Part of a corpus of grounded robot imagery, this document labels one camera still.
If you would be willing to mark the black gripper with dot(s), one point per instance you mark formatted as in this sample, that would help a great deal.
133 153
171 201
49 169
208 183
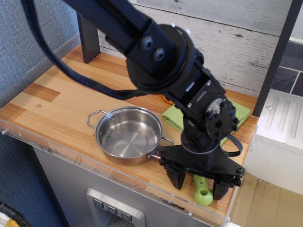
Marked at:
213 164

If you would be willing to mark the green spatula with grey blade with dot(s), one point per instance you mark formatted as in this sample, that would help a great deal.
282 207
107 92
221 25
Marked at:
203 196

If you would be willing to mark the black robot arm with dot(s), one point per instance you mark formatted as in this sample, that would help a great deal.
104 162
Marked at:
162 59

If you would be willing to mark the silver steel pot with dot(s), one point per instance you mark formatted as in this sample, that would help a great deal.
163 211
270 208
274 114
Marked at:
127 135

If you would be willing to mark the green folded cloth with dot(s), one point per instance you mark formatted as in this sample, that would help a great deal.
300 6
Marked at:
174 117

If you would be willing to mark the orange plush croissant toy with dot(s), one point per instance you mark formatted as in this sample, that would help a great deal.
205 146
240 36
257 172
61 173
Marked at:
168 100

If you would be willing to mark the silver dispenser button panel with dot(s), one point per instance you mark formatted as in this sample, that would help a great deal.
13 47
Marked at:
110 212

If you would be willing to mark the white ribbed appliance top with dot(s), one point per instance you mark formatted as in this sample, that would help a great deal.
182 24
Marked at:
281 120

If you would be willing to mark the yellow black object bottom left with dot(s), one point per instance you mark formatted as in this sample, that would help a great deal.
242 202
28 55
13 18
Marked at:
9 217

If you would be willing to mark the dark grey left post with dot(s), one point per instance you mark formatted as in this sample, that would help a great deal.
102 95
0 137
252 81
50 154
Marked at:
89 39

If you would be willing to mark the dark grey post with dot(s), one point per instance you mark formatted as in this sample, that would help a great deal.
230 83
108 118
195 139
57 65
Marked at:
89 39
278 54

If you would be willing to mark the dark grey right post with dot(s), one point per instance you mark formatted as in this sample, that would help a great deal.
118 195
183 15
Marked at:
278 54

